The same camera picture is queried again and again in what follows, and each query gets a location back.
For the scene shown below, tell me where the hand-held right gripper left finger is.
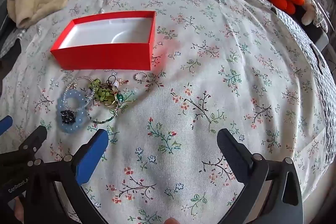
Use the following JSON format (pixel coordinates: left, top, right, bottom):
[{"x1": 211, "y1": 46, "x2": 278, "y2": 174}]
[{"x1": 25, "y1": 129, "x2": 109, "y2": 224}]

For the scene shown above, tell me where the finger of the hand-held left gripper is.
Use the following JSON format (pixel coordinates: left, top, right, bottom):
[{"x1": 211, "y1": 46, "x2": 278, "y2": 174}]
[
  {"x1": 0, "y1": 125, "x2": 48, "y2": 165},
  {"x1": 0, "y1": 115, "x2": 13, "y2": 133}
]

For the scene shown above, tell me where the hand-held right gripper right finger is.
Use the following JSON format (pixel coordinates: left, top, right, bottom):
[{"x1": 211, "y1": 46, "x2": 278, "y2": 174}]
[{"x1": 217, "y1": 128, "x2": 303, "y2": 224}]

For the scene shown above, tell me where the blue bead bracelet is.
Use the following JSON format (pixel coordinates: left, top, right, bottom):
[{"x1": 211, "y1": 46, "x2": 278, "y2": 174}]
[{"x1": 57, "y1": 90, "x2": 87, "y2": 133}]

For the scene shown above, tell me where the thin green bead bracelet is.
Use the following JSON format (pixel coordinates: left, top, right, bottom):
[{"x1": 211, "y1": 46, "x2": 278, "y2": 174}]
[{"x1": 85, "y1": 98, "x2": 122, "y2": 125}]

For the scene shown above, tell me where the silver bead bracelet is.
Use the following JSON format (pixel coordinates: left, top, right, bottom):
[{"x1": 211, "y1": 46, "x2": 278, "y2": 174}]
[{"x1": 63, "y1": 76, "x2": 95, "y2": 112}]

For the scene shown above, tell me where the gold ring with green stone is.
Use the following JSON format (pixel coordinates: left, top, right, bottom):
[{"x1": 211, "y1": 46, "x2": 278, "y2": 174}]
[{"x1": 104, "y1": 93, "x2": 125, "y2": 109}]

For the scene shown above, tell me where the green bead grape charm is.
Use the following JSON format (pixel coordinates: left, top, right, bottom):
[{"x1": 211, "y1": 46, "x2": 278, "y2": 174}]
[{"x1": 89, "y1": 75, "x2": 121, "y2": 106}]

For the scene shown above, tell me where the red box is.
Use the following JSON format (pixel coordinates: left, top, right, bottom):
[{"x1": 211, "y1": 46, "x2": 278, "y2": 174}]
[{"x1": 50, "y1": 11, "x2": 156, "y2": 71}]

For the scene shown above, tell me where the person's left hand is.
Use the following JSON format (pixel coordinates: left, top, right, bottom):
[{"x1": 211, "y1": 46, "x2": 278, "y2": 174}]
[{"x1": 13, "y1": 197, "x2": 27, "y2": 220}]

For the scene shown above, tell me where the dark cloth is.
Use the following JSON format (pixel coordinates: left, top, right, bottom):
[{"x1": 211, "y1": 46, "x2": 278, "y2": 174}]
[{"x1": 0, "y1": 40, "x2": 22, "y2": 83}]

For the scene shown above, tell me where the grey checkered sheet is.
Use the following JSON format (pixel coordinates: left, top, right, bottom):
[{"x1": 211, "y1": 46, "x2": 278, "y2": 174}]
[{"x1": 0, "y1": 30, "x2": 23, "y2": 58}]

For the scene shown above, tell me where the floral bedsheet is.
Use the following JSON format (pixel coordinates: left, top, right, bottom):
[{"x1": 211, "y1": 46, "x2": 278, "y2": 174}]
[{"x1": 0, "y1": 0, "x2": 328, "y2": 224}]

